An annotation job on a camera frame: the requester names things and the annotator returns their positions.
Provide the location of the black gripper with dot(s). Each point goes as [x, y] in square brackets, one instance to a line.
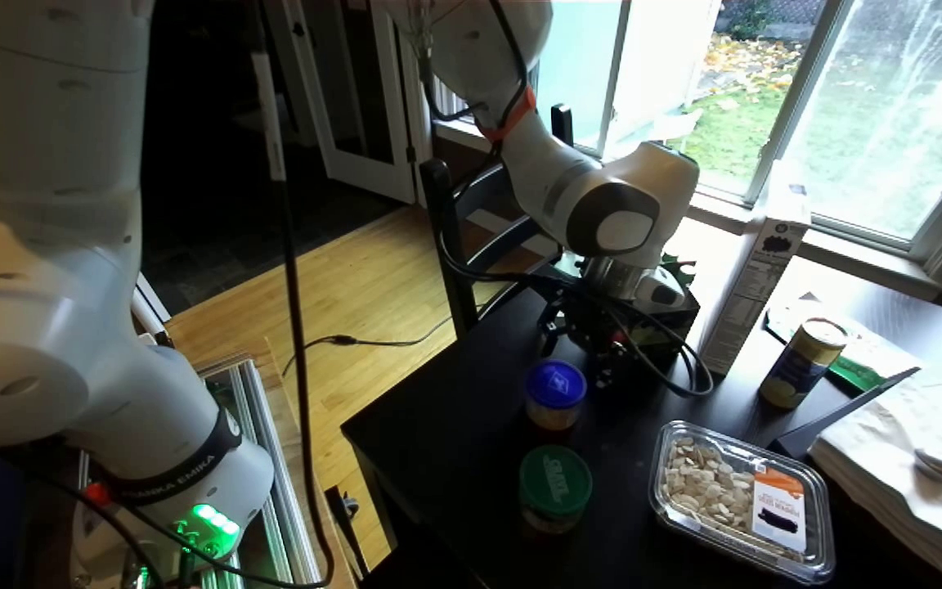
[599, 280]

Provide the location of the blue lid can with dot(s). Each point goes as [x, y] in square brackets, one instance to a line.
[555, 392]

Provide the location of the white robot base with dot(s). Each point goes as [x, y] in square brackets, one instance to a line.
[74, 363]

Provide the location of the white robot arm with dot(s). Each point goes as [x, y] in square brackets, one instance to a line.
[613, 215]

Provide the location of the green lid can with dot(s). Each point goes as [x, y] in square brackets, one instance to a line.
[555, 488]

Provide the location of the yellow blue drink can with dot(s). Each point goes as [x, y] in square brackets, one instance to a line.
[804, 359]

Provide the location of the dark wooden chair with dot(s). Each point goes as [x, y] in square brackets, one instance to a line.
[478, 267]

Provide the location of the orange smiley face box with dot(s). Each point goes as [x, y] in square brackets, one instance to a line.
[751, 285]

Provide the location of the clear plastic food container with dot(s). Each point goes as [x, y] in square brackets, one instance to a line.
[743, 500]

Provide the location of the white folded cloth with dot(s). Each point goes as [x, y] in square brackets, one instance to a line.
[888, 458]

